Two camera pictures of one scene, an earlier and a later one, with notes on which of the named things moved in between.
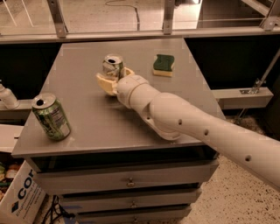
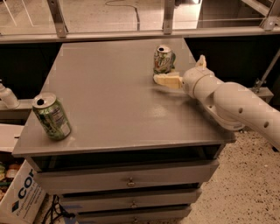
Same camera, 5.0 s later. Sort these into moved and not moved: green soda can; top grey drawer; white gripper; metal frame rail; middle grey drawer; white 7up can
Moved: white gripper; white 7up can
Not moved: green soda can; top grey drawer; middle grey drawer; metal frame rail
